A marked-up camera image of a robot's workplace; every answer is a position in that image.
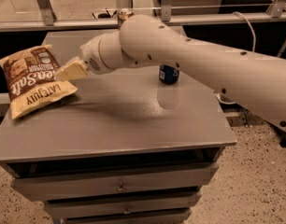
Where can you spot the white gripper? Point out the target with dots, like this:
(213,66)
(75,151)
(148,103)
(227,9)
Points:
(91,54)

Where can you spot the brown sea salt chip bag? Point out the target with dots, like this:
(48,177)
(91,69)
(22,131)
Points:
(31,82)

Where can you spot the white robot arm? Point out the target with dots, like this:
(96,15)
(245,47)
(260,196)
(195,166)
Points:
(255,81)

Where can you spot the orange soda can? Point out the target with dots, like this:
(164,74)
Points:
(123,15)

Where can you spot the blue Pepsi can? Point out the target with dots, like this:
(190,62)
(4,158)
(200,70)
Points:
(168,75)

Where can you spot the grey top drawer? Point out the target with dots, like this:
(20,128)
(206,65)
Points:
(124,181)

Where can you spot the grey drawer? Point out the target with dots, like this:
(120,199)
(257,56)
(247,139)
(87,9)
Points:
(123,205)
(173,216)
(124,181)

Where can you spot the grey middle drawer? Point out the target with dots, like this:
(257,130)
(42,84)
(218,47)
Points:
(123,205)

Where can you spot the grey bottom drawer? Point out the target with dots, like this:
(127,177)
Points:
(173,216)

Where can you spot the metal frame rail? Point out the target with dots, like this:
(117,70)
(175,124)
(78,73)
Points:
(30,15)

